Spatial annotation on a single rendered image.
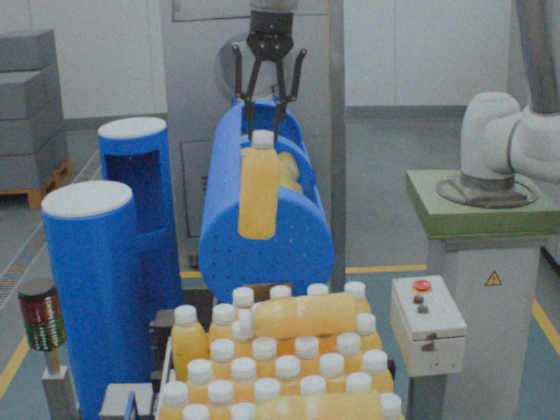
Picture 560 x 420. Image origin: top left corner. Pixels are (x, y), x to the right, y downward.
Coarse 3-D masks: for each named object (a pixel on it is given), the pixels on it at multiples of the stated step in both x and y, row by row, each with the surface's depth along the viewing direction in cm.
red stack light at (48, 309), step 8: (56, 288) 105; (48, 296) 102; (56, 296) 104; (24, 304) 101; (32, 304) 101; (40, 304) 101; (48, 304) 102; (56, 304) 104; (24, 312) 102; (32, 312) 102; (40, 312) 102; (48, 312) 102; (56, 312) 104; (24, 320) 103; (32, 320) 102; (40, 320) 102; (48, 320) 103
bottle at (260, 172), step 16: (256, 144) 127; (272, 144) 128; (256, 160) 126; (272, 160) 127; (256, 176) 127; (272, 176) 128; (240, 192) 130; (256, 192) 128; (272, 192) 129; (240, 208) 131; (256, 208) 129; (272, 208) 130; (240, 224) 132; (256, 224) 130; (272, 224) 132
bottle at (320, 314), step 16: (272, 304) 117; (288, 304) 117; (304, 304) 117; (320, 304) 117; (336, 304) 117; (352, 304) 117; (256, 320) 117; (272, 320) 116; (288, 320) 116; (304, 320) 116; (320, 320) 116; (336, 320) 116; (352, 320) 117; (272, 336) 118; (288, 336) 118
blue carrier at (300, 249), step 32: (224, 128) 207; (256, 128) 227; (288, 128) 227; (224, 160) 176; (224, 192) 153; (288, 192) 147; (224, 224) 145; (288, 224) 146; (320, 224) 146; (224, 256) 148; (256, 256) 148; (288, 256) 148; (320, 256) 149; (224, 288) 151
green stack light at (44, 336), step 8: (56, 320) 104; (32, 328) 103; (40, 328) 103; (48, 328) 103; (56, 328) 104; (64, 328) 106; (32, 336) 103; (40, 336) 103; (48, 336) 104; (56, 336) 104; (64, 336) 106; (32, 344) 104; (40, 344) 104; (48, 344) 104; (56, 344) 105
